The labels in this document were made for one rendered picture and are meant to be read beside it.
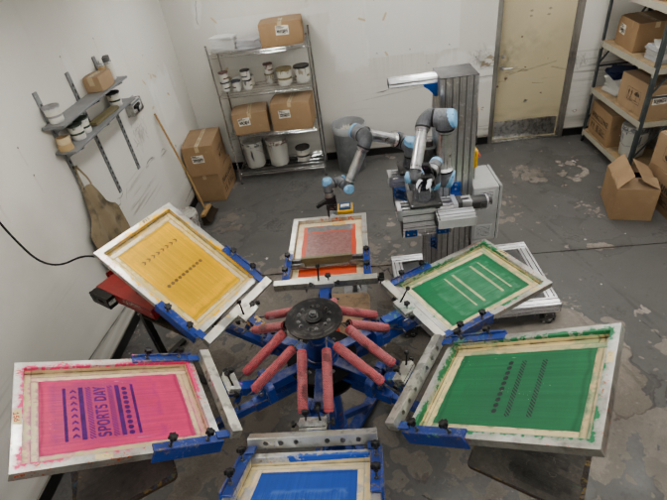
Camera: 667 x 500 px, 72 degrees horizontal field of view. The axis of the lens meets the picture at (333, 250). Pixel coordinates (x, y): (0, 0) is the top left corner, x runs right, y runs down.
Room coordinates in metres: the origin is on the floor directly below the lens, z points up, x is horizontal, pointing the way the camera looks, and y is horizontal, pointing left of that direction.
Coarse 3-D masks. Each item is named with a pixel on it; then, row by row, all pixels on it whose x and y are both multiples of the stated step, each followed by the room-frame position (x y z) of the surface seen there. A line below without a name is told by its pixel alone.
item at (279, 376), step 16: (368, 320) 1.87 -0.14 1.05; (272, 336) 1.87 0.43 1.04; (288, 336) 1.87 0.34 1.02; (368, 336) 1.79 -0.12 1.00; (272, 352) 1.83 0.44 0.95; (288, 368) 1.64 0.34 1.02; (352, 368) 1.57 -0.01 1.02; (384, 368) 1.54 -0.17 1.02; (272, 384) 1.52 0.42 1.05; (320, 384) 1.50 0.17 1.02; (368, 384) 1.44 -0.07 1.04; (272, 400) 1.49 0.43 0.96; (320, 400) 1.41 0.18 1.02
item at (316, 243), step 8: (304, 232) 3.00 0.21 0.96; (312, 232) 2.99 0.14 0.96; (320, 232) 2.97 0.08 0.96; (328, 232) 2.95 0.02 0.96; (304, 240) 2.90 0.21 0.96; (312, 240) 2.88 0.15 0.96; (320, 240) 2.86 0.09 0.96; (328, 240) 2.85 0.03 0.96; (304, 248) 2.79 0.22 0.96; (312, 248) 2.78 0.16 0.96; (320, 248) 2.76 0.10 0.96; (328, 248) 2.75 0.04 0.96; (304, 256) 2.70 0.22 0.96; (304, 272) 2.51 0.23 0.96; (312, 272) 2.50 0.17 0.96; (320, 272) 2.49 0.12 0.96
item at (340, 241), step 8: (352, 224) 3.01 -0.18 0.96; (336, 232) 2.94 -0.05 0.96; (344, 232) 2.92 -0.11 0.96; (352, 232) 2.90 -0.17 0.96; (336, 240) 2.83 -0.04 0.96; (344, 240) 2.82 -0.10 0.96; (352, 240) 2.80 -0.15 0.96; (336, 248) 2.73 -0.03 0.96; (344, 248) 2.72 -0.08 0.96; (352, 248) 2.70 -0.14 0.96; (328, 272) 2.47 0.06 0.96; (336, 272) 2.46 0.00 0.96; (344, 272) 2.45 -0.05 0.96; (352, 272) 2.43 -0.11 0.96
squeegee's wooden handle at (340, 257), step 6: (348, 252) 2.53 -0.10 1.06; (306, 258) 2.53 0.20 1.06; (312, 258) 2.53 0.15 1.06; (318, 258) 2.52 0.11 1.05; (324, 258) 2.52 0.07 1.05; (330, 258) 2.51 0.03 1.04; (336, 258) 2.51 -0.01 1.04; (342, 258) 2.50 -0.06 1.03; (348, 258) 2.50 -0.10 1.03; (306, 264) 2.53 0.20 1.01; (312, 264) 2.52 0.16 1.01; (324, 264) 2.52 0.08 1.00
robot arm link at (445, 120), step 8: (432, 112) 2.70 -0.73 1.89; (440, 112) 2.68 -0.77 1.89; (448, 112) 2.66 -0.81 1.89; (456, 112) 2.69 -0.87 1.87; (432, 120) 2.68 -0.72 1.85; (440, 120) 2.66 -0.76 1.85; (448, 120) 2.64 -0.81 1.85; (456, 120) 2.67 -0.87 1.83; (440, 128) 2.66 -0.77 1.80; (448, 128) 2.64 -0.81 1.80; (440, 136) 2.68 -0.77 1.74; (448, 136) 2.66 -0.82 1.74; (440, 144) 2.68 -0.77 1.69; (448, 144) 2.66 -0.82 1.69; (440, 152) 2.68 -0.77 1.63; (448, 152) 2.66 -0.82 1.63; (448, 160) 2.66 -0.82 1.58; (448, 168) 2.66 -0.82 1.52; (448, 176) 2.65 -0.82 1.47; (448, 184) 2.63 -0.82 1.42
